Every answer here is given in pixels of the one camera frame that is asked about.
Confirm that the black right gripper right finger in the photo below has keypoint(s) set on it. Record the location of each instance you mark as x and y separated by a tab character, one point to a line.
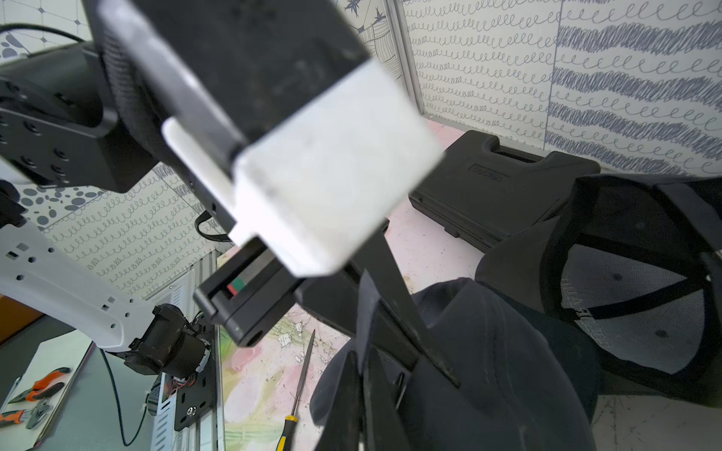
383	428

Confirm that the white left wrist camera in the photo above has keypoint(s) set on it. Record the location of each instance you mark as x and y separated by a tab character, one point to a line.
280	112

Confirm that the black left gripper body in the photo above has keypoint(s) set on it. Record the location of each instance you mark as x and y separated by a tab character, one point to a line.
252	295

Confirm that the orange handled cutters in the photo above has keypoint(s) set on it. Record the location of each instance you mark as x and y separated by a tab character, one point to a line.
30	418

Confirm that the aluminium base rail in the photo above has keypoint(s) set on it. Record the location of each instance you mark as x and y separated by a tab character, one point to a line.
190	417

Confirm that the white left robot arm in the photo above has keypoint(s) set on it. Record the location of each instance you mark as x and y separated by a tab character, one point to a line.
96	210

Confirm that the yellow handled screwdriver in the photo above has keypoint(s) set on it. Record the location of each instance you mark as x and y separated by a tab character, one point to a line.
291	420

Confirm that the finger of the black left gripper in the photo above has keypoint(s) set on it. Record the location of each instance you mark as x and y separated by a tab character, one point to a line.
381	285
350	321

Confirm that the navy baseball cap metal buckle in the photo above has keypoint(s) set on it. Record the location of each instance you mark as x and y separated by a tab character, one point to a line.
527	381

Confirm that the black plastic tool case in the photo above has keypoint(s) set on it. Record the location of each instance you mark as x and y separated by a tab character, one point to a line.
484	193

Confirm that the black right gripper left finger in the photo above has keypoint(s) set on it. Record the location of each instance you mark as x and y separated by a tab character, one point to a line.
341	386

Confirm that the orange handled pliers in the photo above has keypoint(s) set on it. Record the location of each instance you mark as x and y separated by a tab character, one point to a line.
45	388

